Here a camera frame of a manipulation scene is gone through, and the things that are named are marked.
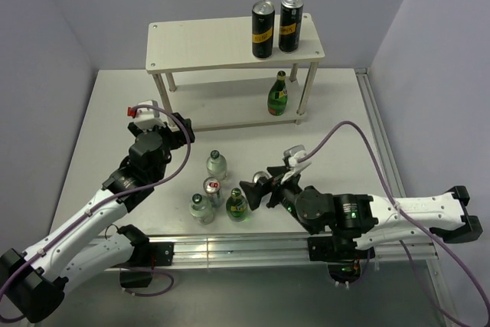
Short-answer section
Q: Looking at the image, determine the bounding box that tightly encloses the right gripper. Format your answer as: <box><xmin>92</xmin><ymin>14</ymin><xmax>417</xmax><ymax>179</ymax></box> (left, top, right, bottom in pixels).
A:
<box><xmin>237</xmin><ymin>165</ymin><xmax>299</xmax><ymax>217</ymax></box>

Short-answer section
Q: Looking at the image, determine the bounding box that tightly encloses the green glass bottle front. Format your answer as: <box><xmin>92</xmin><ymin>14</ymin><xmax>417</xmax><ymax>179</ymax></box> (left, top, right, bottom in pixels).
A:
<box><xmin>226</xmin><ymin>187</ymin><xmax>248</xmax><ymax>222</ymax></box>

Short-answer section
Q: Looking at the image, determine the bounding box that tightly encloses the green glass bottle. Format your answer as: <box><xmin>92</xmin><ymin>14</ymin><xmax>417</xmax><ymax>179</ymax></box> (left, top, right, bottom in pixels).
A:
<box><xmin>267</xmin><ymin>70</ymin><xmax>288</xmax><ymax>116</ymax></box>
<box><xmin>226</xmin><ymin>187</ymin><xmax>248</xmax><ymax>222</ymax></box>

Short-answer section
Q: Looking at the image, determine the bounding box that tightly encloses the green glass bottle back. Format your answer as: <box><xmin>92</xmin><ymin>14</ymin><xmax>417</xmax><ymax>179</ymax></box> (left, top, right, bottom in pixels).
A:
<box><xmin>267</xmin><ymin>70</ymin><xmax>288</xmax><ymax>116</ymax></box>

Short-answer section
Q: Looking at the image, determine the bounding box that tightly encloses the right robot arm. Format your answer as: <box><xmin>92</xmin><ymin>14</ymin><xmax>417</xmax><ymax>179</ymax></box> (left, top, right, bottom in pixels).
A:
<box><xmin>240</xmin><ymin>163</ymin><xmax>482</xmax><ymax>261</ymax></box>

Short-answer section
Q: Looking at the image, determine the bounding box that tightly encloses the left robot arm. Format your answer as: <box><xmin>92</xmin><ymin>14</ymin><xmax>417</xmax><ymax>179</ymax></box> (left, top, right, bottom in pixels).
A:
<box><xmin>1</xmin><ymin>105</ymin><xmax>195</xmax><ymax>323</ymax></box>

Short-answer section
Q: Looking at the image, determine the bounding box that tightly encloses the white two-tier shelf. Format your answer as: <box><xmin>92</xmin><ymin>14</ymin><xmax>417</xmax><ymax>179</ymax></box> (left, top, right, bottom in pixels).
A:
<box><xmin>145</xmin><ymin>13</ymin><xmax>325</xmax><ymax>131</ymax></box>

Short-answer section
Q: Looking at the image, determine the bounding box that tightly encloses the silver can red top right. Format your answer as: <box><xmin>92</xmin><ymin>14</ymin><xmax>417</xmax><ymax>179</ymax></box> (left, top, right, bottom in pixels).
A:
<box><xmin>253</xmin><ymin>171</ymin><xmax>270</xmax><ymax>184</ymax></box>

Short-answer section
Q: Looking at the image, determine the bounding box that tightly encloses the silver can red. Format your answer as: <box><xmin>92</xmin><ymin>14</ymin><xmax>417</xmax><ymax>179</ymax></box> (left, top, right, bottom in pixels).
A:
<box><xmin>203</xmin><ymin>176</ymin><xmax>223</xmax><ymax>208</ymax></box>
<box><xmin>253</xmin><ymin>171</ymin><xmax>270</xmax><ymax>184</ymax></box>

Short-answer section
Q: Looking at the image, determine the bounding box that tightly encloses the clear bottle green cap back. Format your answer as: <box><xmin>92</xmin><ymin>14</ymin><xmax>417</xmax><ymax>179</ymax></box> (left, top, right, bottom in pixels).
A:
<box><xmin>206</xmin><ymin>149</ymin><xmax>227</xmax><ymax>181</ymax></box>

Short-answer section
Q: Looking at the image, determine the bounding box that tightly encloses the clear bottle green cap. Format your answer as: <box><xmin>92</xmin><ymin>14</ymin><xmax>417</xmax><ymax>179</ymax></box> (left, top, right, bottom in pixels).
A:
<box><xmin>206</xmin><ymin>149</ymin><xmax>227</xmax><ymax>181</ymax></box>
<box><xmin>189</xmin><ymin>193</ymin><xmax>214</xmax><ymax>225</ymax></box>

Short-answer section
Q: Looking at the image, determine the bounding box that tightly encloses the silver can red top left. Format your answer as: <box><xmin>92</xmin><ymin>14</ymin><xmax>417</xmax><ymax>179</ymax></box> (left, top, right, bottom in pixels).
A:
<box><xmin>203</xmin><ymin>176</ymin><xmax>223</xmax><ymax>208</ymax></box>

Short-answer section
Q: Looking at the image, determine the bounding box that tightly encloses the clear bottle green cap front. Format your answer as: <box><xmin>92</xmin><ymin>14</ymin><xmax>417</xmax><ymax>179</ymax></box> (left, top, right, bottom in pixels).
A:
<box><xmin>189</xmin><ymin>193</ymin><xmax>214</xmax><ymax>225</ymax></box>

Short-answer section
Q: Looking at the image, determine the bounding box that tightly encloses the black can left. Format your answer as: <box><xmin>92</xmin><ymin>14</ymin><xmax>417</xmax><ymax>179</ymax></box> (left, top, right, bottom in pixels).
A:
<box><xmin>252</xmin><ymin>0</ymin><xmax>275</xmax><ymax>59</ymax></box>

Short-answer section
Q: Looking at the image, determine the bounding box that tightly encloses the black can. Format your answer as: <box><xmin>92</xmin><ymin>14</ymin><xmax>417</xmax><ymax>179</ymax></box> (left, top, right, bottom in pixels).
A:
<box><xmin>252</xmin><ymin>0</ymin><xmax>275</xmax><ymax>59</ymax></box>
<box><xmin>279</xmin><ymin>0</ymin><xmax>304</xmax><ymax>53</ymax></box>

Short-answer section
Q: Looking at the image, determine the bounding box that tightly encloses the black can right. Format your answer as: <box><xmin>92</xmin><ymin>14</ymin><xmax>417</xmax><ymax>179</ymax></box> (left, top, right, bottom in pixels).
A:
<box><xmin>279</xmin><ymin>0</ymin><xmax>304</xmax><ymax>53</ymax></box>

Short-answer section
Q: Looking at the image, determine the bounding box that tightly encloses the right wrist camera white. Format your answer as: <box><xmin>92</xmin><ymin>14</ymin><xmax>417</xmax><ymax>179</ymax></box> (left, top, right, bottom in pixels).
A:
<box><xmin>281</xmin><ymin>145</ymin><xmax>311</xmax><ymax>184</ymax></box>

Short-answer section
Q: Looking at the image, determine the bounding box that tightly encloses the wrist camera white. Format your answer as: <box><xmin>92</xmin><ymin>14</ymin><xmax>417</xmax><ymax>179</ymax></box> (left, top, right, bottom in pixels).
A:
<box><xmin>127</xmin><ymin>106</ymin><xmax>164</xmax><ymax>131</ymax></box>
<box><xmin>281</xmin><ymin>145</ymin><xmax>311</xmax><ymax>184</ymax></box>

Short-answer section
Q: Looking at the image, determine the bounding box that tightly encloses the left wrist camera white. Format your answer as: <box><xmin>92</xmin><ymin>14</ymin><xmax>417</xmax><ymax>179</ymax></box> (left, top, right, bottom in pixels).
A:
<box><xmin>127</xmin><ymin>106</ymin><xmax>164</xmax><ymax>131</ymax></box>

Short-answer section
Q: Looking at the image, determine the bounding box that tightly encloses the aluminium front rail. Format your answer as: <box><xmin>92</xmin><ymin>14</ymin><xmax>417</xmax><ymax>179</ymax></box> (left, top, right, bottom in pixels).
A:
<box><xmin>82</xmin><ymin>227</ymin><xmax>437</xmax><ymax>269</ymax></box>

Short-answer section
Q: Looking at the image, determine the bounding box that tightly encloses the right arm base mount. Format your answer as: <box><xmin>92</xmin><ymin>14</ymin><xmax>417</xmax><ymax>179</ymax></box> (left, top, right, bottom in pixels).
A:
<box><xmin>307</xmin><ymin>236</ymin><xmax>375</xmax><ymax>290</ymax></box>

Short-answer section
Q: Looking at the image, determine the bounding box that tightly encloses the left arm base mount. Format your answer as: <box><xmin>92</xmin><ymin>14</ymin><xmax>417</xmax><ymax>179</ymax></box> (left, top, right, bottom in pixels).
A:
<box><xmin>103</xmin><ymin>224</ymin><xmax>175</xmax><ymax>298</ymax></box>

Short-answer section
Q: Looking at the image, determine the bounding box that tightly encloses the aluminium side rail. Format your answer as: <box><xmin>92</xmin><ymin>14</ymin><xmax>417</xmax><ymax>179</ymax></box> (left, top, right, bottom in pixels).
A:
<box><xmin>354</xmin><ymin>68</ymin><xmax>459</xmax><ymax>318</ymax></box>

